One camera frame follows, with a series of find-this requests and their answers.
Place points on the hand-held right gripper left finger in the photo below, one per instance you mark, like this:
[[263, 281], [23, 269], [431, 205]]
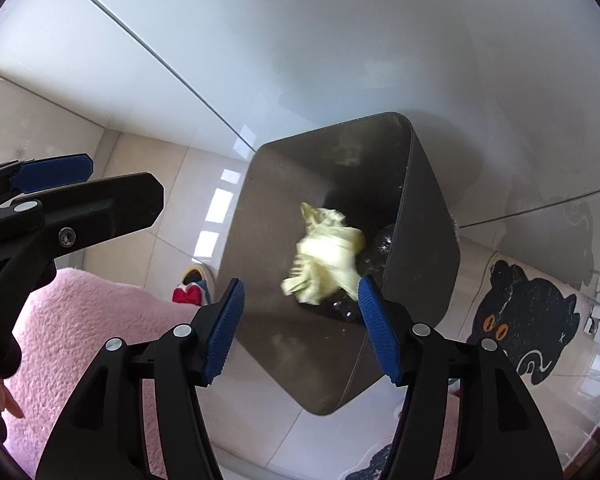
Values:
[[224, 332]]

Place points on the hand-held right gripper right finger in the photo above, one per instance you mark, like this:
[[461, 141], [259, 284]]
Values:
[[380, 335]]

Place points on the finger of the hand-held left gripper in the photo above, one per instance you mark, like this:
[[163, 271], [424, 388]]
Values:
[[110, 205], [55, 172]]

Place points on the yellow paper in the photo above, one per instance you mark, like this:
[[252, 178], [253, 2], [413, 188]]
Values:
[[325, 255]]

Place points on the dark grey trash bin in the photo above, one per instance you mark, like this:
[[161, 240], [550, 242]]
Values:
[[280, 185]]

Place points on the person's left hand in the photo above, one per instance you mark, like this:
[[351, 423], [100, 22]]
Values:
[[0, 395]]

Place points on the slipper with red bow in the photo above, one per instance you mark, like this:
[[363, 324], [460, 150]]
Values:
[[187, 294]]

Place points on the pink fleece trousers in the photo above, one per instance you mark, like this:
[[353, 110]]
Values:
[[80, 310]]

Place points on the black plastic bag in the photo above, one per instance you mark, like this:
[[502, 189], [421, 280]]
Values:
[[380, 247]]

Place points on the black cat floor mat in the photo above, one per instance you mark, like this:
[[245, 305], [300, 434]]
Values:
[[372, 462], [525, 310]]

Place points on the white glossy cabinet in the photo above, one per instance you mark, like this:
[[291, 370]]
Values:
[[330, 35]]

